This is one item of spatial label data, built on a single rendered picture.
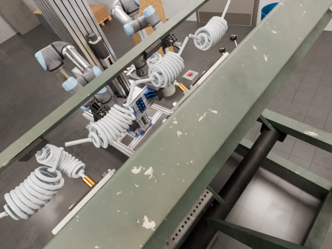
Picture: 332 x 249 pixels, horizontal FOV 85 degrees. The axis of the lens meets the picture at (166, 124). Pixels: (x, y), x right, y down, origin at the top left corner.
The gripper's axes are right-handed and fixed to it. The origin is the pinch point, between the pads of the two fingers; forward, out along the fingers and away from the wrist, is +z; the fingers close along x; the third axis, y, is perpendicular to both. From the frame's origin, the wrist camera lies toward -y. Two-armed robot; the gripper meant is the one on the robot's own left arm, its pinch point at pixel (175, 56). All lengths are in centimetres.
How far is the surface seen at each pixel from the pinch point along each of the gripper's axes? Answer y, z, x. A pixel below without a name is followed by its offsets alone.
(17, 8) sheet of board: -798, -352, 137
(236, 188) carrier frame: 33, 89, -46
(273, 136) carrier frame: 38, 93, 7
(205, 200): 40, 59, -69
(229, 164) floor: -22, 142, -4
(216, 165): 75, 11, -69
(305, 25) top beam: 92, -7, -37
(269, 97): 78, 13, -38
